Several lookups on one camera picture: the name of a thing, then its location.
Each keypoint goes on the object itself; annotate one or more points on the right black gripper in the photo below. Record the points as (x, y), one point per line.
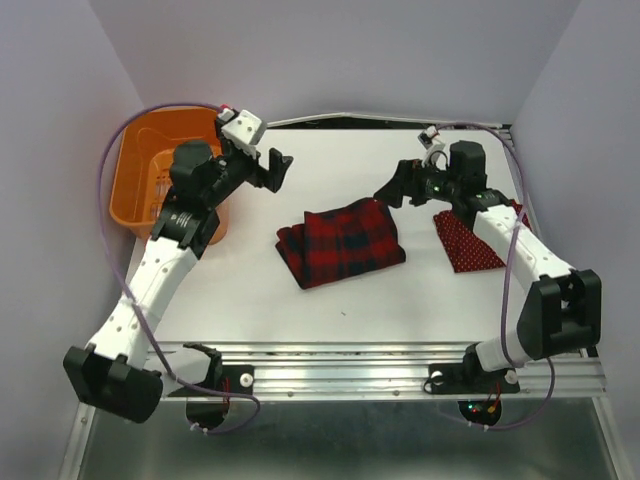
(406, 180)

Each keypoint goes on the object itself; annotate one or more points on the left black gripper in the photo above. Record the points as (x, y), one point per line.
(270, 178)

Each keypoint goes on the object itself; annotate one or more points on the red black plaid skirt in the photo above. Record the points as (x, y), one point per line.
(342, 243)

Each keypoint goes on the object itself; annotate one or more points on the red polka dot skirt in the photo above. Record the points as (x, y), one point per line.
(465, 251)

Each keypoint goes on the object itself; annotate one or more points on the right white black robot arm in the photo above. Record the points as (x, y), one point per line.
(562, 309)

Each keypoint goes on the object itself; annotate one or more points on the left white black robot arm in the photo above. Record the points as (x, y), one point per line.
(122, 370)

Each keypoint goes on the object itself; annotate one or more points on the orange plastic bin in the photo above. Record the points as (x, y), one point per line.
(141, 179)

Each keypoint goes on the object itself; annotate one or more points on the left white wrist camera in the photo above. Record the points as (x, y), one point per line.
(243, 129)

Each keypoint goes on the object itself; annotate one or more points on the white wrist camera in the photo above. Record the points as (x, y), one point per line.
(431, 140)
(243, 129)

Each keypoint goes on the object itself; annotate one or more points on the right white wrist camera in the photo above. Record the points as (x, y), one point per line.
(431, 140)

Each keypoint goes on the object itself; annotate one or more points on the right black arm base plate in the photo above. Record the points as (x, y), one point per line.
(445, 382)

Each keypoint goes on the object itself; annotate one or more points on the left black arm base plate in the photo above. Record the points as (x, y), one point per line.
(228, 378)

